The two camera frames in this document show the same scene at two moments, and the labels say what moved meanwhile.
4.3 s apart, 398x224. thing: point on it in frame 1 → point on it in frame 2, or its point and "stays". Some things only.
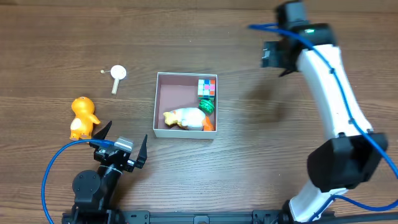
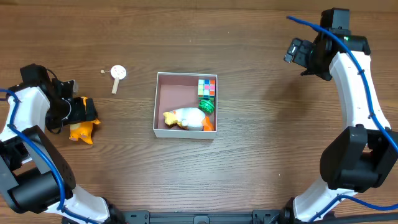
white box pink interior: [175, 91] stays
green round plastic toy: [207, 106] stays
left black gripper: [115, 158] → [82, 109]
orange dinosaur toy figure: [82, 125] stays
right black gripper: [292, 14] → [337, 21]
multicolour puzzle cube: [206, 89] stays
